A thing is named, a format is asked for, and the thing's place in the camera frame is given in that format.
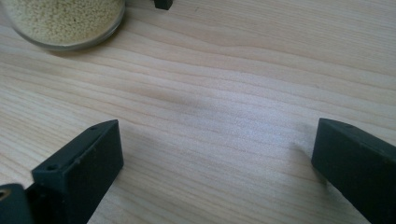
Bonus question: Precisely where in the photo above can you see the glass jar of yellow granules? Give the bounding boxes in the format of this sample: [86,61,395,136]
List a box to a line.
[0,0,127,52]

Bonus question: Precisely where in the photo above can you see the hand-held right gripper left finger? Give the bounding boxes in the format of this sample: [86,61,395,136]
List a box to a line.
[26,119,124,224]

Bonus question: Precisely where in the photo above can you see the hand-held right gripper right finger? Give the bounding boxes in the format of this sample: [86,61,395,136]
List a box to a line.
[311,118,396,224]

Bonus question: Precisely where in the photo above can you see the black metal rack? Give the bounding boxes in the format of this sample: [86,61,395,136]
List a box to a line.
[153,0,174,11]

